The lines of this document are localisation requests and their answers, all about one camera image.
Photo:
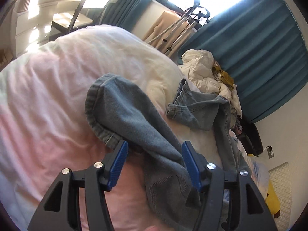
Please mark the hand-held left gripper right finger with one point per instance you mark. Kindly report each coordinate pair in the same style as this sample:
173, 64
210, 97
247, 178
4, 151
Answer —
191, 166

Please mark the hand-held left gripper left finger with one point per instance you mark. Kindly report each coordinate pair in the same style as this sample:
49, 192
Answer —
118, 166

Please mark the blue denim jeans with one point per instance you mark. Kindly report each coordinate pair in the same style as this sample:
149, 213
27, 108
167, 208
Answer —
134, 115

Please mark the light blue pillow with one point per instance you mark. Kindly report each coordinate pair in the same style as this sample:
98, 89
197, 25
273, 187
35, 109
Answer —
261, 173

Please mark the yellow plush toy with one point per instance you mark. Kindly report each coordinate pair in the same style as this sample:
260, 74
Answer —
272, 197

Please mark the mustard yellow garment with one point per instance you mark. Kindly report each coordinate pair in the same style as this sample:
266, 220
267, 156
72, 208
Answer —
227, 78

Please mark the white quilted headboard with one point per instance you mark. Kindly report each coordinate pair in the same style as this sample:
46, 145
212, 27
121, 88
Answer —
284, 190

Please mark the pastel pink duvet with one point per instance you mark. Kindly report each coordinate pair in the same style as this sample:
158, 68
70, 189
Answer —
60, 89

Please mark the cream puffer jacket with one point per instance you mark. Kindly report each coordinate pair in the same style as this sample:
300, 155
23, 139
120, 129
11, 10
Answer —
197, 65

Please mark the wide teal curtain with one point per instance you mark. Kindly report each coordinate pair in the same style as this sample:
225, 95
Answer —
252, 53

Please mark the beige sweater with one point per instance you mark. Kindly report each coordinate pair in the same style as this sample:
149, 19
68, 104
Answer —
163, 21

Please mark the white desk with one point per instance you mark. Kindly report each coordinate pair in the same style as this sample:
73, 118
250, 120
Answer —
72, 20

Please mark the garment steamer stand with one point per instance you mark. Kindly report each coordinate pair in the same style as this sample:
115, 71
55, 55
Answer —
197, 4

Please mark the narrow teal curtain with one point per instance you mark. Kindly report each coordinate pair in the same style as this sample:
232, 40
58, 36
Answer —
130, 2

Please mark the wall socket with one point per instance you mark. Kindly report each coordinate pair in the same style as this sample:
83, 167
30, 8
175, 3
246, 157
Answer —
270, 152

